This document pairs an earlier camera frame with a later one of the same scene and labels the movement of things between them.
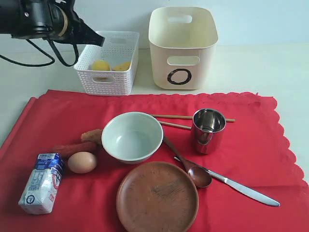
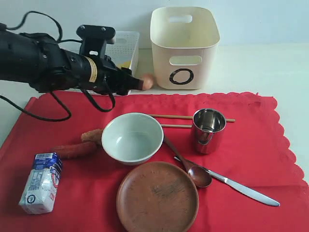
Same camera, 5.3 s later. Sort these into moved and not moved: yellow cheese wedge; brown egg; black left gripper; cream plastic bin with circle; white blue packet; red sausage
Moved: black left gripper; brown egg
Not moved: red sausage; yellow cheese wedge; white blue packet; cream plastic bin with circle
